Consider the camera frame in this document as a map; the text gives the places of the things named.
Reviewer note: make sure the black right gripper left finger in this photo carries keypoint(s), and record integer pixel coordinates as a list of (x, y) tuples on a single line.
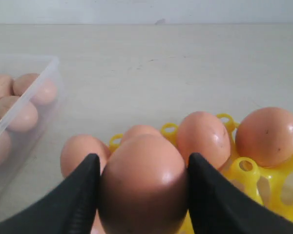
[(69, 208)]

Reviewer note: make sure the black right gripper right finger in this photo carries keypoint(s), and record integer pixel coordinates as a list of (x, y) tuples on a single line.
[(217, 207)]

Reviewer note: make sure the yellow plastic egg tray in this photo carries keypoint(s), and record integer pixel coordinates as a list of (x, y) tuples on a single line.
[(263, 185)]

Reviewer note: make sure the clear plastic storage box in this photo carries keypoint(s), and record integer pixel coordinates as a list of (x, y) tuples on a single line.
[(36, 78)]

